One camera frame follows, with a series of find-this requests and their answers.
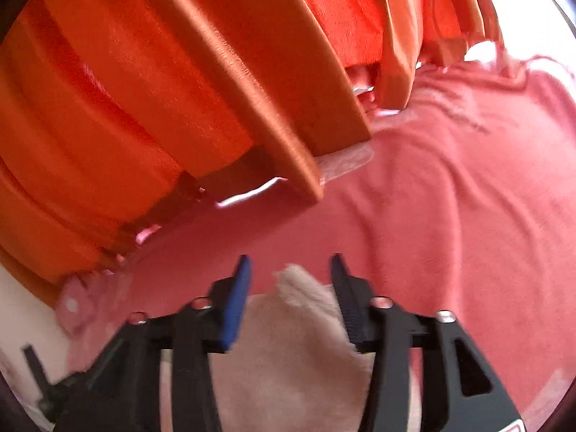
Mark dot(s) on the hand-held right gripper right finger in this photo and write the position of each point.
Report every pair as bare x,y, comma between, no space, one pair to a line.
348,297

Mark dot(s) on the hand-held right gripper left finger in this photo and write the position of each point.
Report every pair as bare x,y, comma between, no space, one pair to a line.
235,306

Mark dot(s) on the beige small cloth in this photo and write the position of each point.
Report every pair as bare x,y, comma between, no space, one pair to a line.
297,346

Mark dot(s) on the pink bed sheet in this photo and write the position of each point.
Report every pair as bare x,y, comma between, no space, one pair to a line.
427,216

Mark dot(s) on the orange curtain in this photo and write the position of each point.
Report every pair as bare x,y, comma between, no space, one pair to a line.
157,99

